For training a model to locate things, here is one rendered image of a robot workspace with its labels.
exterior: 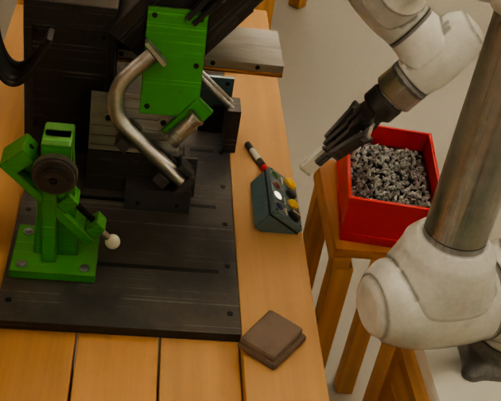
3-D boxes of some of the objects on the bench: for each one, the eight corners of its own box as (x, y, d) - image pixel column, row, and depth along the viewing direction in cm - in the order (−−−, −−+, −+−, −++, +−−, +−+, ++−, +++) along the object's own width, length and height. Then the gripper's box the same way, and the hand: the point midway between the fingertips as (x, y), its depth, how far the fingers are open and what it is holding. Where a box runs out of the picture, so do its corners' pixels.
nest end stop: (176, 185, 182) (194, 169, 181) (177, 197, 177) (196, 181, 176) (172, 181, 182) (190, 165, 181) (173, 193, 177) (191, 177, 176)
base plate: (219, 44, 243) (221, 36, 241) (239, 342, 156) (241, 334, 155) (63, 27, 237) (63, 20, 236) (-7, 328, 150) (-8, 319, 149)
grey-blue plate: (226, 128, 206) (234, 75, 197) (227, 133, 204) (234, 79, 196) (184, 125, 205) (192, 71, 196) (184, 130, 203) (192, 75, 195)
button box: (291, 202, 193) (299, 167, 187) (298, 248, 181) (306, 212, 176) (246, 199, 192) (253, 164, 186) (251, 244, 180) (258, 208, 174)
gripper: (409, 125, 172) (320, 199, 182) (396, 90, 182) (312, 162, 192) (383, 103, 169) (294, 180, 178) (372, 68, 179) (288, 143, 189)
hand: (316, 160), depth 184 cm, fingers closed
